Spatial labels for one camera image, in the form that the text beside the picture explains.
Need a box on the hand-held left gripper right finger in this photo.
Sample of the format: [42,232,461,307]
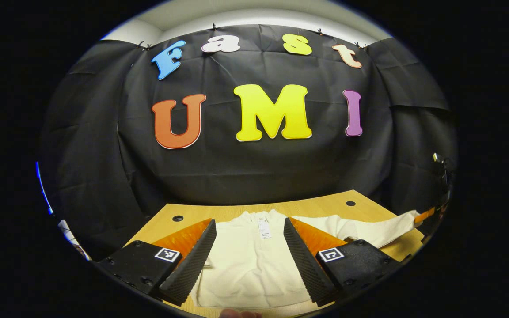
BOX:
[282,216,404,308]

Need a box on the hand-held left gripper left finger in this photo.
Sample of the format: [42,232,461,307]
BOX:
[95,218,217,307]

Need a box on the white desk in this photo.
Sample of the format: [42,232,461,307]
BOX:
[57,220,92,262]

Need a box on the blue-white lit panel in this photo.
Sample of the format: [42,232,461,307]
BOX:
[35,161,55,216]

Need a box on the cream sweatshirt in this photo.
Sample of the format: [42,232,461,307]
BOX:
[190,209,423,310]

